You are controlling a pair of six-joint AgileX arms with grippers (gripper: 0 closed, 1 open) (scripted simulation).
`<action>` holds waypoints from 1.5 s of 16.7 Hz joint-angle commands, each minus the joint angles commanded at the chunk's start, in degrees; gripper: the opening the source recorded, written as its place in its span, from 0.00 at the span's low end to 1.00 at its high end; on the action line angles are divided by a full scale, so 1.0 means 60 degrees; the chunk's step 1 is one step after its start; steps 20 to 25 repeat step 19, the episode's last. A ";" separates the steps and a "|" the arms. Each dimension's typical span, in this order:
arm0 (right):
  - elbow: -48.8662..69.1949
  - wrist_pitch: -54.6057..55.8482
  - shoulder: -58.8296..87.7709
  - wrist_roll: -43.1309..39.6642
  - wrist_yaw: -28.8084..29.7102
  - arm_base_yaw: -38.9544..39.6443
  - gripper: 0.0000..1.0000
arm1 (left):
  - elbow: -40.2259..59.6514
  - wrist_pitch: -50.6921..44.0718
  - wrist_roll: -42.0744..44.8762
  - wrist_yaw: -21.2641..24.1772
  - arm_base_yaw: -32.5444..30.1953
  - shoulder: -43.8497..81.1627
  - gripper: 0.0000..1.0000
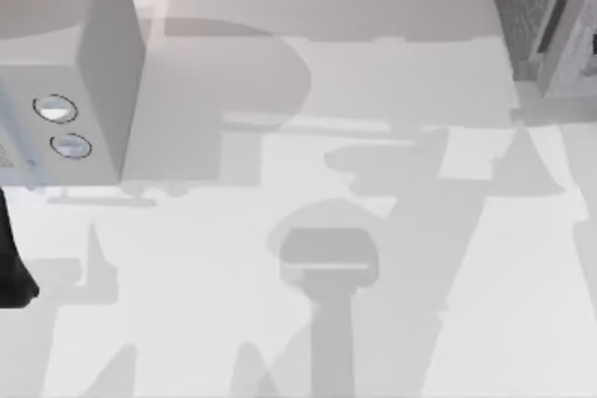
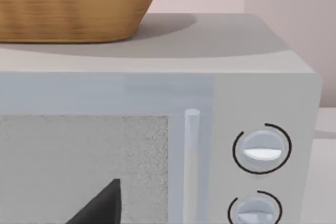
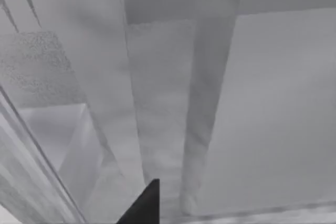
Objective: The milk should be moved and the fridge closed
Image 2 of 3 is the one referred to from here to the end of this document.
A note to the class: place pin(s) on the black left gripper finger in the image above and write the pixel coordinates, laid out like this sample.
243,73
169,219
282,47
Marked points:
105,205

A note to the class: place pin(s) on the pale microwave door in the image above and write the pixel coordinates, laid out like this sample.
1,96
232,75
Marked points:
92,142

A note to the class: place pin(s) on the pale microwave knob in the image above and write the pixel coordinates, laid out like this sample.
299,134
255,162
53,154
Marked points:
262,148
254,212

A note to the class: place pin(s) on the pale microwave oven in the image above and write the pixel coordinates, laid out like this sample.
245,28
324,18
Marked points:
262,90

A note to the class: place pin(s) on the woven wooden basket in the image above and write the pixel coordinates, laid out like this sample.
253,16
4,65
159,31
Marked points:
71,6

